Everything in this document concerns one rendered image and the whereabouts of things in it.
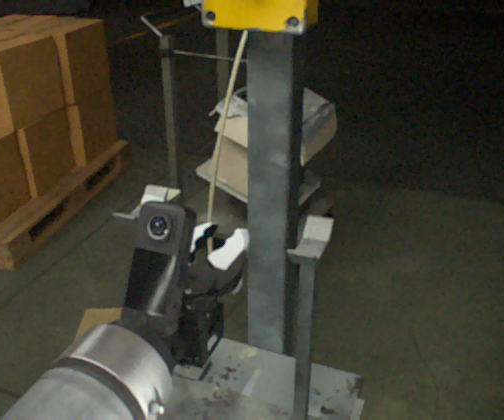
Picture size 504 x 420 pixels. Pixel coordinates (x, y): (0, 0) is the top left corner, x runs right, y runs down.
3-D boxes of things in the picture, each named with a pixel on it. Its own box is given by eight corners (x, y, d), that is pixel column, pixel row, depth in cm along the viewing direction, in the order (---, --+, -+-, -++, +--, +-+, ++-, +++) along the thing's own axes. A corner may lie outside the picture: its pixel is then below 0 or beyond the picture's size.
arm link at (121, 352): (38, 343, 42) (148, 379, 39) (78, 306, 46) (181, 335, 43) (58, 425, 46) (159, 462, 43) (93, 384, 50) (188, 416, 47)
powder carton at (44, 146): (27, 162, 311) (15, 100, 294) (74, 166, 306) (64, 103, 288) (-14, 192, 278) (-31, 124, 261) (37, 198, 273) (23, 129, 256)
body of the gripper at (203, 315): (164, 313, 60) (99, 393, 50) (158, 246, 56) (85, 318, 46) (230, 331, 57) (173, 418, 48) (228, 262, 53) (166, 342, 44)
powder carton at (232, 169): (247, 131, 271) (271, 57, 248) (324, 173, 260) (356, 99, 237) (185, 172, 229) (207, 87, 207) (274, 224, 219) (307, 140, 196)
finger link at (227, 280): (219, 255, 59) (171, 299, 53) (219, 241, 58) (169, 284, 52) (258, 267, 57) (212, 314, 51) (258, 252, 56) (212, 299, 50)
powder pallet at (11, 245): (20, 150, 363) (16, 129, 356) (132, 162, 345) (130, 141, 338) (-132, 246, 261) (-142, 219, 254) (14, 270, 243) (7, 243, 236)
